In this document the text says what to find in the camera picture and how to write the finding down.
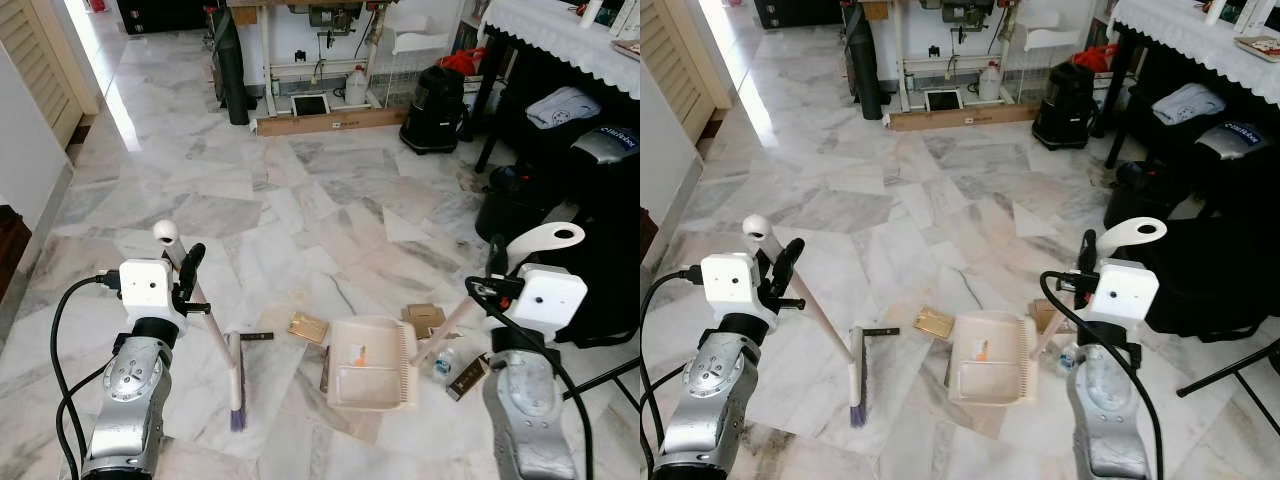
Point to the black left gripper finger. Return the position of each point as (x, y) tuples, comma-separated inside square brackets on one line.
[(191, 265), (786, 260)]

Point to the wooden broom with white knob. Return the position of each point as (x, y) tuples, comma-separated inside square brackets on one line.
[(858, 385), (237, 385)]

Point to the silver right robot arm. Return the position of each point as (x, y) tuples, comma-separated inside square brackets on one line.
[(1105, 420), (525, 420)]

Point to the small round black bag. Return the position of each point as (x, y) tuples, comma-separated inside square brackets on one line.
[(510, 205), (1140, 195)]

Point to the thin dark stick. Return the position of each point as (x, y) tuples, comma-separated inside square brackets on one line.
[(256, 337), (880, 331)]

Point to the small clear plastic bottle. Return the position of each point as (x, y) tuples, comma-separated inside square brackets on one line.
[(1068, 358), (448, 365)]

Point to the dark brown gold packet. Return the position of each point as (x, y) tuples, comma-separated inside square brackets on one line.
[(468, 377)]

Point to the large black bag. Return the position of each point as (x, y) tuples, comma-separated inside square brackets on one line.
[(605, 260), (1220, 280)]

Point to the small gold box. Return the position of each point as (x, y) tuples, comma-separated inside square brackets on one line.
[(307, 328), (935, 323)]

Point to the black tripod leg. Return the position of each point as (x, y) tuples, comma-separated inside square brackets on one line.
[(1230, 370), (600, 378)]

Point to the dark wooden cabinet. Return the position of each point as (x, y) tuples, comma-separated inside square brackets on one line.
[(10, 250), (645, 235)]

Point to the black vacuum cleaner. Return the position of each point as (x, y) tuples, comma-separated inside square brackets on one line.
[(435, 110), (1065, 105)]

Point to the black table leg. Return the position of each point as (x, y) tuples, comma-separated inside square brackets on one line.
[(1120, 100), (488, 110)]

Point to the flat brown wrapper piece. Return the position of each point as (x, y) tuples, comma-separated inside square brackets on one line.
[(325, 370), (948, 365)]

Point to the grey lidded appliance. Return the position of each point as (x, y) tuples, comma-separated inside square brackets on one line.
[(1235, 140), (610, 145)]

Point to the white grey fabric bag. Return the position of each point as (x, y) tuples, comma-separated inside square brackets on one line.
[(1190, 102), (565, 107)]

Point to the long wooden plank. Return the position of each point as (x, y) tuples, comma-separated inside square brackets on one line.
[(330, 122), (960, 117)]

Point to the red cloth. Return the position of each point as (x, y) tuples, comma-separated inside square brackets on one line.
[(462, 62), (1095, 57)]

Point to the white plastic jug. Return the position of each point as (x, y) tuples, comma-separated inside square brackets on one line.
[(990, 82), (355, 88)]

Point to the black upright tube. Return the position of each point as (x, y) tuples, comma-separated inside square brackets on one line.
[(235, 70), (865, 60)]

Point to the white framed treadle pedal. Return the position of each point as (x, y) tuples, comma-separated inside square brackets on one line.
[(310, 104), (943, 99)]

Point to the white plastic stool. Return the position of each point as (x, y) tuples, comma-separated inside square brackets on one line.
[(420, 40), (1050, 35)]

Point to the light wooden louvre door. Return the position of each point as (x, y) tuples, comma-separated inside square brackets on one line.
[(690, 50), (40, 60)]

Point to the table with white lace cloth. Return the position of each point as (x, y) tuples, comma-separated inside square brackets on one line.
[(560, 35), (1190, 30)]

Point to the patterned tray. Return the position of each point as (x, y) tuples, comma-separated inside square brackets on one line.
[(628, 46), (1258, 47)]

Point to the black sewing machine motor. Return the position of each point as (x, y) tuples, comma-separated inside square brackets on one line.
[(968, 12), (335, 15)]

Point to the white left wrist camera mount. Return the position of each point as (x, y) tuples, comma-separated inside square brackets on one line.
[(145, 285), (728, 280)]

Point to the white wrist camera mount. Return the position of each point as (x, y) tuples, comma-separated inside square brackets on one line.
[(1125, 295), (728, 280), (550, 300), (145, 285)]

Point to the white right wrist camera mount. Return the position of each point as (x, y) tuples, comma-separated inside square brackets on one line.
[(550, 300), (1125, 295)]

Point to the white sewing table frame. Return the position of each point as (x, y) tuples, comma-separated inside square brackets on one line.
[(905, 60), (270, 60)]

